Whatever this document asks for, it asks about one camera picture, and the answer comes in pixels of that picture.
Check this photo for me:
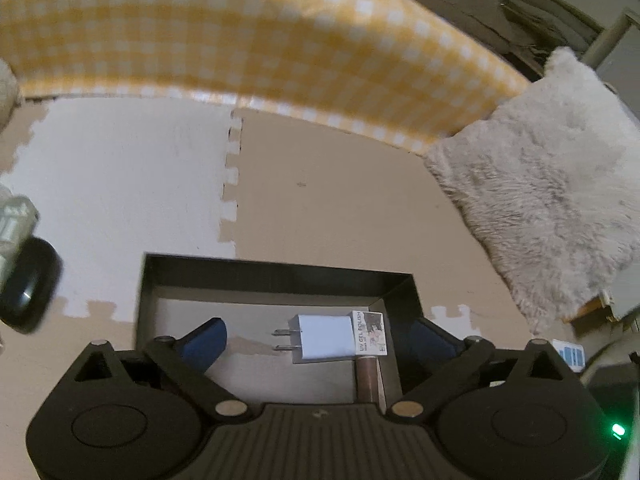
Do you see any black computer mouse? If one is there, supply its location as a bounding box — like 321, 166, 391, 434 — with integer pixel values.
1, 236, 63, 334

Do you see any grey-green plastic handled holder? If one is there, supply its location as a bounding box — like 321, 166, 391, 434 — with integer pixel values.
0, 185, 39, 283

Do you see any UV gel polish bottle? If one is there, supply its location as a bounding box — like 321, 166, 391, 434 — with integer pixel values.
352, 311, 388, 406

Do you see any black open box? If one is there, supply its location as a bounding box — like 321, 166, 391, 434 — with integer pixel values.
134, 255, 426, 406

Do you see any black device with green LED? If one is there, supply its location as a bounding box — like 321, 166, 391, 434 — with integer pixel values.
586, 361, 639, 479

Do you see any fluffy white cushion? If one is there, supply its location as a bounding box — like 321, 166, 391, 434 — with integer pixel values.
424, 48, 639, 334

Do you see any yellow checkered cloth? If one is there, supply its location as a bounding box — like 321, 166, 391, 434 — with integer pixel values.
1, 0, 528, 154

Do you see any dark wooden furniture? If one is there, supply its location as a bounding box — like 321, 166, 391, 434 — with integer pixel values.
499, 0, 604, 80

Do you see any white USB wall charger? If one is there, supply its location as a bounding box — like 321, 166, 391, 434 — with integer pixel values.
272, 314, 356, 364

